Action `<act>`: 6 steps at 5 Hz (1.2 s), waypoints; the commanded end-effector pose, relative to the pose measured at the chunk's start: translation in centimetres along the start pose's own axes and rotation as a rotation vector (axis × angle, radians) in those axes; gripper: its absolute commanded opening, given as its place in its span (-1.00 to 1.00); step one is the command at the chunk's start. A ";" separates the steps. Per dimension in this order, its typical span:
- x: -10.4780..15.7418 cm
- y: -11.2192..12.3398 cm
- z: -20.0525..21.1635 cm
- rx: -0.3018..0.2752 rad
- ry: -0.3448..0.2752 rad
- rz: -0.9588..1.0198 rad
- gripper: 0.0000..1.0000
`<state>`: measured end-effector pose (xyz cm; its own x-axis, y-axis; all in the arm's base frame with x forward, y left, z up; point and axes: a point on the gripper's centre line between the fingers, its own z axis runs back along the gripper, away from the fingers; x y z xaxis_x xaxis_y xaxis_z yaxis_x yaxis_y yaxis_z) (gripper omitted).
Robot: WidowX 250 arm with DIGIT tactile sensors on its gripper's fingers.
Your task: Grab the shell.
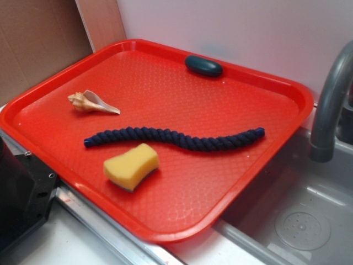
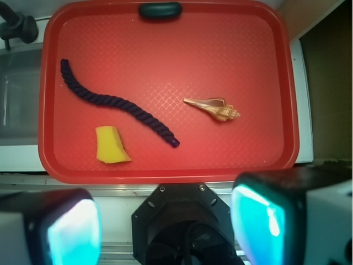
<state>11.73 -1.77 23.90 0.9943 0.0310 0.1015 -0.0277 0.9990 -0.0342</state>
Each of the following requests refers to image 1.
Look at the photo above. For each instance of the beige spiral seashell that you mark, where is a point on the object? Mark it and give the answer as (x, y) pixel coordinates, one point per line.
(88, 101)

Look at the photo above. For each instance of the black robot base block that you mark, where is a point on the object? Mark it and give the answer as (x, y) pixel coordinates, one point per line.
(27, 190)

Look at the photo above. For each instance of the red plastic tray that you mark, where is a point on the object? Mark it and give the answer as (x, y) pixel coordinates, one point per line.
(151, 86)

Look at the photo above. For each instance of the yellow sponge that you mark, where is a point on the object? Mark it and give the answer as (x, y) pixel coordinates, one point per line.
(129, 169)

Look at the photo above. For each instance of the dark green soap bar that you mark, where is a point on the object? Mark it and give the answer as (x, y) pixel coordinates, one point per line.
(203, 66)

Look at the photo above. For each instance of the grey curved faucet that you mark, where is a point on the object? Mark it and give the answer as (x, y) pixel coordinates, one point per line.
(333, 117)

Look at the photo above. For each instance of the grey plastic sink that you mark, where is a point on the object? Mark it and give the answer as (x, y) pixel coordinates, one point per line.
(296, 211)

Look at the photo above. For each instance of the brown cardboard panel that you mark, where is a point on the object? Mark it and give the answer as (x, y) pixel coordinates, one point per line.
(41, 38)

